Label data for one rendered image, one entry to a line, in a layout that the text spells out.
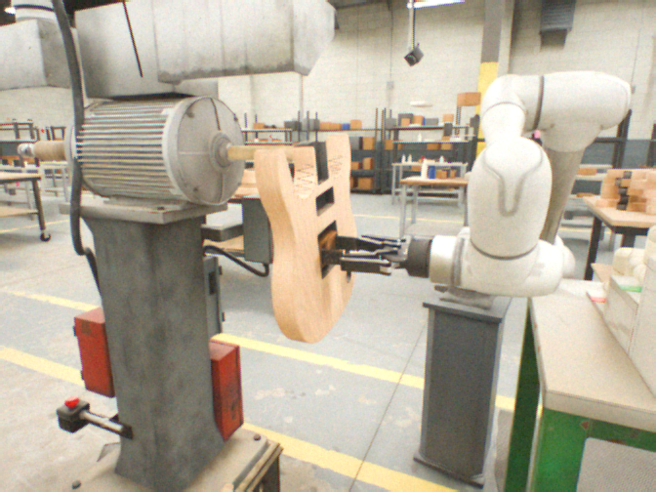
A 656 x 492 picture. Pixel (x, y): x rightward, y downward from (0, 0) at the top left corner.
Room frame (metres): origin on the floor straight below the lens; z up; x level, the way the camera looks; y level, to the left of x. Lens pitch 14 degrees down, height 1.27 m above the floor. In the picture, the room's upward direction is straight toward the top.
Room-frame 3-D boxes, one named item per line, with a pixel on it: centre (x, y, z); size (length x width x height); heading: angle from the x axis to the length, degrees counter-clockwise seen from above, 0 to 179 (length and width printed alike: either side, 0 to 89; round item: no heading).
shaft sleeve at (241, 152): (0.93, 0.14, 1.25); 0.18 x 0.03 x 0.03; 66
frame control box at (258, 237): (1.25, 0.25, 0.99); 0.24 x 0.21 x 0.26; 66
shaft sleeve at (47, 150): (1.20, 0.76, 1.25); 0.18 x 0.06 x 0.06; 66
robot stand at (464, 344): (1.45, -0.55, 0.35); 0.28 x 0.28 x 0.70; 59
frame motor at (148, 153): (1.06, 0.42, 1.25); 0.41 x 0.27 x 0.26; 66
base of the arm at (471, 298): (1.46, -0.53, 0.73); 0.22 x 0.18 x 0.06; 59
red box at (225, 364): (1.23, 0.42, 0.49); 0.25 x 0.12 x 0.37; 66
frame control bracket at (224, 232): (1.19, 0.27, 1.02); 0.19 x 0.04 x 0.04; 156
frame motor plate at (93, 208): (1.08, 0.48, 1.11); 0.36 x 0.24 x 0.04; 66
